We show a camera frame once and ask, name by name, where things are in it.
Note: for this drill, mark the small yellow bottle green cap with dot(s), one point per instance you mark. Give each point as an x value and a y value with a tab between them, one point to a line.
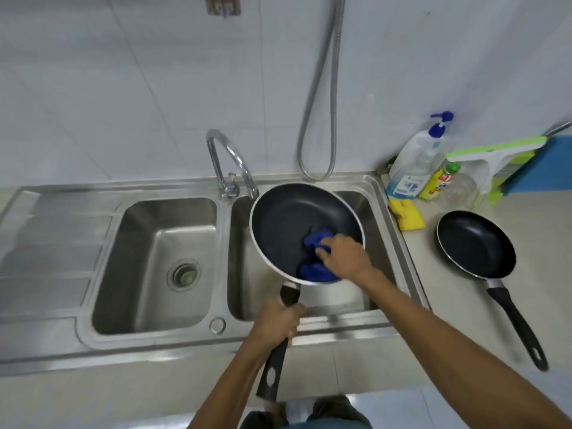
435	183

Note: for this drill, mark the yellow sponge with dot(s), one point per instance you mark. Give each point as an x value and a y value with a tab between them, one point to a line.
410	218

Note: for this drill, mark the person's right hand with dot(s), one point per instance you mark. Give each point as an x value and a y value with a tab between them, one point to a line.
348	259

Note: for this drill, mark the chrome faucet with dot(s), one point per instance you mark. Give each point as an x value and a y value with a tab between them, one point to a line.
241	163

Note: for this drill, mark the stainless steel double sink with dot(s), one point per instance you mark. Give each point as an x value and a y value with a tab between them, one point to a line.
152	245

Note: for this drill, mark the blue microfibre cloth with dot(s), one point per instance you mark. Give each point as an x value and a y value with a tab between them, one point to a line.
313	240

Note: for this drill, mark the clear pump soap bottle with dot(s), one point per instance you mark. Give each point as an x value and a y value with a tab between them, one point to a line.
411	167

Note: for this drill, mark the metal sink strainer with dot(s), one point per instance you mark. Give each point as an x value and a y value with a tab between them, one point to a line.
184	275

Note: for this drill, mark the person's right forearm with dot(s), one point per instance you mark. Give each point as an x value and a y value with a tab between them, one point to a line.
456	357

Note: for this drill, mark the brown adhesive wall hook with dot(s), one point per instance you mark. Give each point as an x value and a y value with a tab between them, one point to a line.
214	3

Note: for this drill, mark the person's camouflage trousers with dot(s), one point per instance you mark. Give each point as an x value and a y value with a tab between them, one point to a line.
335	411

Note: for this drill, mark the person's left hand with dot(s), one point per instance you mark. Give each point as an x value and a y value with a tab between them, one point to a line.
275	326

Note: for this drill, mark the clear glass cup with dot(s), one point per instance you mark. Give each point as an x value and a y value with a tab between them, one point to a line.
460	189

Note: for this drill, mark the small black frying pan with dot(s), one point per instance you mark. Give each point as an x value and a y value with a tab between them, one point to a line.
476	243

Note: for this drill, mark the medium black frying pan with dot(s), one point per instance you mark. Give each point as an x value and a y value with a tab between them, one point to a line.
286	214

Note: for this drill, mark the person's left forearm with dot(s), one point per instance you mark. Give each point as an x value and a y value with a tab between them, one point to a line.
228	393

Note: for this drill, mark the blue cutting board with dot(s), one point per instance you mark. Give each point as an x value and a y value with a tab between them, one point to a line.
545	169

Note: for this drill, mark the green knife block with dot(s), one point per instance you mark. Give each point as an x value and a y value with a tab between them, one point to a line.
509	171

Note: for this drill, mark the green white squeegee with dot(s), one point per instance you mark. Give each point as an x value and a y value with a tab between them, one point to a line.
496	149

